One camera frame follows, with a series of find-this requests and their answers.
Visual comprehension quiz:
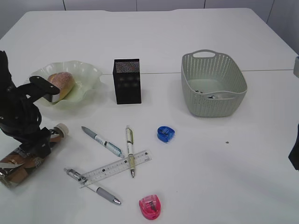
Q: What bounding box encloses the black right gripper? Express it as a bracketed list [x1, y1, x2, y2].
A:
[288, 125, 299, 170]

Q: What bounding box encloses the grey blue ballpoint pen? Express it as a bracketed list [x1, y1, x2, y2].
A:
[81, 126, 125, 158]

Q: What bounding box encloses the large paper ball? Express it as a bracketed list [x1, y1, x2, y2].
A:
[207, 93, 230, 99]

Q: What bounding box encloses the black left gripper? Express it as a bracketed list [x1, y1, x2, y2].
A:
[0, 86, 51, 158]

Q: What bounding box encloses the sugared bread bun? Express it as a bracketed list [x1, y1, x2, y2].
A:
[48, 72, 75, 102]

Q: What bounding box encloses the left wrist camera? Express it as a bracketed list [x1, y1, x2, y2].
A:
[22, 76, 60, 103]

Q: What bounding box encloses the brown Nescafe coffee bottle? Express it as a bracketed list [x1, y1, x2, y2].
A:
[0, 123, 69, 189]

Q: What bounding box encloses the clear plastic ruler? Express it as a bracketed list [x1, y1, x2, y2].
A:
[81, 150, 152, 186]

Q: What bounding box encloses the green wavy glass plate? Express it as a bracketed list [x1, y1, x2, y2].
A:
[31, 61, 102, 109]

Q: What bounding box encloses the blue pencil sharpener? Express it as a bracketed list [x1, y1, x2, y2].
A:
[157, 126, 175, 143]

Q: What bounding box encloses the pale green plastic basket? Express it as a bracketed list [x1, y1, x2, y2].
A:
[181, 49, 248, 118]

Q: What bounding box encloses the pink pencil sharpener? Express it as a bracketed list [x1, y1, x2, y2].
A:
[139, 195, 161, 220]

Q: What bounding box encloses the white grey ballpoint pen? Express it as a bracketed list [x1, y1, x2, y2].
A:
[64, 168, 121, 205]

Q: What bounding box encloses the white cream ballpoint pen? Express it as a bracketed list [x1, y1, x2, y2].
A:
[126, 126, 135, 178]

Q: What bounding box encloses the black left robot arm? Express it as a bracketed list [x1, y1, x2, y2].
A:
[0, 51, 50, 158]

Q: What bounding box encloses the black mesh pen holder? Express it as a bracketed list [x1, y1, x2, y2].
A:
[113, 59, 142, 105]

